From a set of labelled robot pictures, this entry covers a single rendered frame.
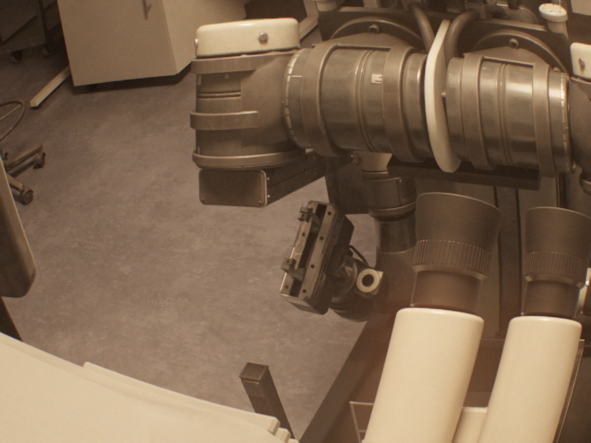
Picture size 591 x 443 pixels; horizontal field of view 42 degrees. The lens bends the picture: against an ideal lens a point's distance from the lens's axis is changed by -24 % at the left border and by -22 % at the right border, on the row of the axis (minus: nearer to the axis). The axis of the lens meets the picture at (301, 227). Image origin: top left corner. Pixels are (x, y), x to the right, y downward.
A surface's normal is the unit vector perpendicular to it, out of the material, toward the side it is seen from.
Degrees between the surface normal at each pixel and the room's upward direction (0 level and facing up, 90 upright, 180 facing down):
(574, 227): 54
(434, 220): 50
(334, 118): 85
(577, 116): 63
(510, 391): 44
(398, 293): 68
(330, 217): 34
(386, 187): 73
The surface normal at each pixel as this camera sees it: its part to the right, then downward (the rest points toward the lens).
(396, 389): -0.65, -0.25
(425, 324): -0.44, -0.24
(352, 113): -0.40, 0.39
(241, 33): 0.00, 0.24
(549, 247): -0.57, 0.11
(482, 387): -0.19, -0.80
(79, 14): -0.40, 0.59
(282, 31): 0.74, 0.14
